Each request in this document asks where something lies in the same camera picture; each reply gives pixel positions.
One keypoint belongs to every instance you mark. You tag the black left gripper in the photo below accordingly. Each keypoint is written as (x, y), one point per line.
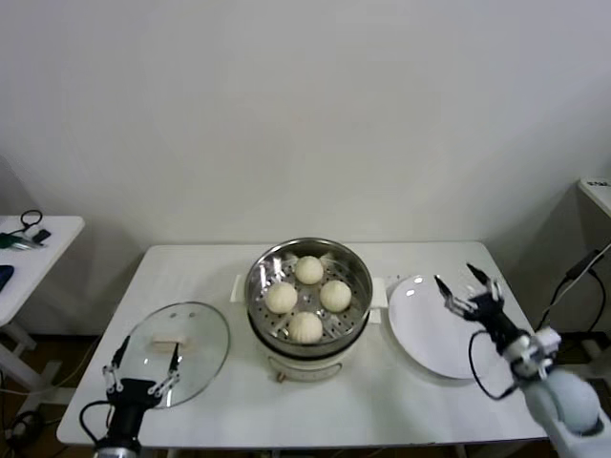
(131, 398)

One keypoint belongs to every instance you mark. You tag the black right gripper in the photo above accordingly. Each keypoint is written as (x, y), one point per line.
(491, 318)

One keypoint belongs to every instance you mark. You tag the white steamed baozi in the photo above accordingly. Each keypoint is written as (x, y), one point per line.
(281, 297)
(306, 327)
(309, 270)
(335, 296)

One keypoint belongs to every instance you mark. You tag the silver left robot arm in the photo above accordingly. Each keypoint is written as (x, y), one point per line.
(117, 449)

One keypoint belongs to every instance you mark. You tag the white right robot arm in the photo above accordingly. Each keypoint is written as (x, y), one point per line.
(568, 401)

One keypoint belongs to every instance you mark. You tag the stainless steel steamer basket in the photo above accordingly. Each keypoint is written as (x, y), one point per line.
(355, 274)

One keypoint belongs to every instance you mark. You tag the white round plate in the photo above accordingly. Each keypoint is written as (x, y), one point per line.
(420, 329)

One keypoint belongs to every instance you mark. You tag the white side table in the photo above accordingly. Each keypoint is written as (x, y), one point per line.
(57, 238)

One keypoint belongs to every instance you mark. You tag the white table with label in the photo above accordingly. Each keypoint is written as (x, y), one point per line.
(596, 196)

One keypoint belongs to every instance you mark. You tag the cream electric cooking pot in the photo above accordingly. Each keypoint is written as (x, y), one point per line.
(305, 365)

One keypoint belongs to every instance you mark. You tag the dark blue object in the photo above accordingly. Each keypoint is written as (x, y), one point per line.
(5, 276)

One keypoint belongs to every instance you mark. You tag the small black device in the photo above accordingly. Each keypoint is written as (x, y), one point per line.
(43, 235)

